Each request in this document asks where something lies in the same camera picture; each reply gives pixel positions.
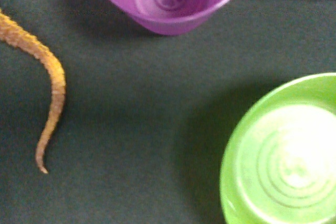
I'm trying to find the green plastic bowl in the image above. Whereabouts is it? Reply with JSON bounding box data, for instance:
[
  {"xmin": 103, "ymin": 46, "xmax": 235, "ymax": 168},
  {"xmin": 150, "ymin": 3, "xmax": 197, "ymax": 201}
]
[{"xmin": 219, "ymin": 72, "xmax": 335, "ymax": 223}]

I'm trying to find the black tablecloth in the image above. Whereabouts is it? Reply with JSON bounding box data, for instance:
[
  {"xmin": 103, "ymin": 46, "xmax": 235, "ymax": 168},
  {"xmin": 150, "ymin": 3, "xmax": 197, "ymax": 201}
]
[{"xmin": 1, "ymin": 0, "xmax": 335, "ymax": 223}]

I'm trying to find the orange toy lizard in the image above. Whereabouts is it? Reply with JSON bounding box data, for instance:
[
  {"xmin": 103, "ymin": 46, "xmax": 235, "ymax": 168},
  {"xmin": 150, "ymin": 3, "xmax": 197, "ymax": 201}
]
[{"xmin": 1, "ymin": 12, "xmax": 66, "ymax": 174}]

